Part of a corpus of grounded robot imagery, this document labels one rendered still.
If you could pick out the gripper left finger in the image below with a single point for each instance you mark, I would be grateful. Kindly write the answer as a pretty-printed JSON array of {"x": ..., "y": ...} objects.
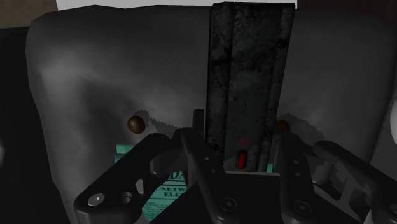
[{"x": 198, "y": 161}]

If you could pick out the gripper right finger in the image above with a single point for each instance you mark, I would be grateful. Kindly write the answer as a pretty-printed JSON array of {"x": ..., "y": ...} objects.
[{"x": 294, "y": 173}]

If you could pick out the teal printed book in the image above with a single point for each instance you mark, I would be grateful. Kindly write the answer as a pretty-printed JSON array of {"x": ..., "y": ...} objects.
[{"x": 164, "y": 201}]

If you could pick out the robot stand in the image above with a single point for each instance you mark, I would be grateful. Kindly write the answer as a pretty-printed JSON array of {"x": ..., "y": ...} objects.
[{"x": 248, "y": 77}]

